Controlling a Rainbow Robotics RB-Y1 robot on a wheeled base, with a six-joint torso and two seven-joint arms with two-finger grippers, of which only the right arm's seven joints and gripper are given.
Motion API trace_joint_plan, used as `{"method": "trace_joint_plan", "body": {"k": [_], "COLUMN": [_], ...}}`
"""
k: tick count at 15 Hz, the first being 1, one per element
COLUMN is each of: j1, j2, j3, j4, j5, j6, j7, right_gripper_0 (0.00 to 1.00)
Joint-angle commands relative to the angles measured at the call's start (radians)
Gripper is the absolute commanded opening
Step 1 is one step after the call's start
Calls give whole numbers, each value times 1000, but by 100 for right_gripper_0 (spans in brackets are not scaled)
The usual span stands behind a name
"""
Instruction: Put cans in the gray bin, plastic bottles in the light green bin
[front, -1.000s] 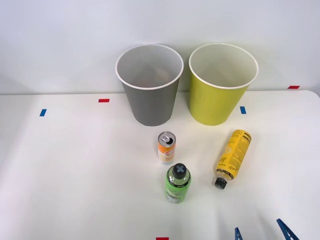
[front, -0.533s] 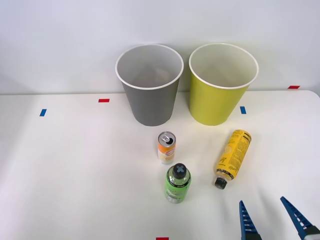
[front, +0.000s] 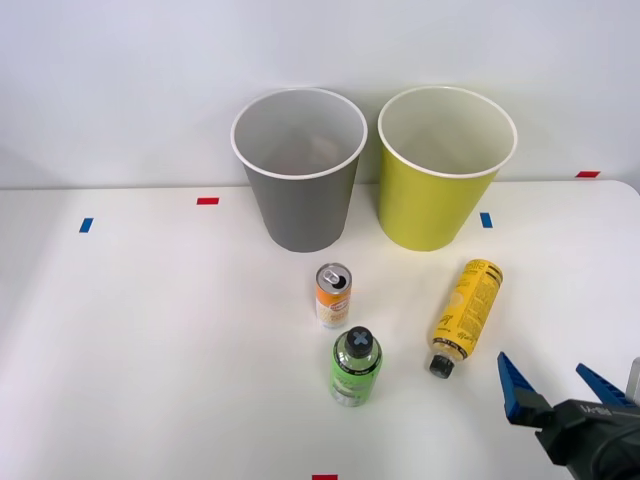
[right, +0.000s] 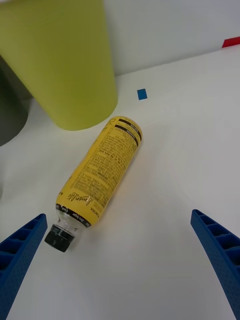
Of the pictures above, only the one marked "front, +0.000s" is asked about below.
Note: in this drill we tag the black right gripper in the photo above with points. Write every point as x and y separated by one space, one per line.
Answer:
595 440

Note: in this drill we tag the yellow plastic bottle black cap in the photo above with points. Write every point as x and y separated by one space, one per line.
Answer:
467 310

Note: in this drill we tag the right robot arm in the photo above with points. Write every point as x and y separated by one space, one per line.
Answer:
635 380

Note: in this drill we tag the green plastic bottle black cap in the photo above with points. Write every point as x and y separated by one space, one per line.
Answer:
354 377

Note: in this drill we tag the yellow-green plastic waste bin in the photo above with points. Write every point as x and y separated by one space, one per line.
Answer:
425 205

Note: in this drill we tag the orange and white drink can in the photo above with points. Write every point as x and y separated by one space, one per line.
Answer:
334 306

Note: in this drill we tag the grey plastic waste bin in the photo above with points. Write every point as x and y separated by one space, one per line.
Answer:
305 210

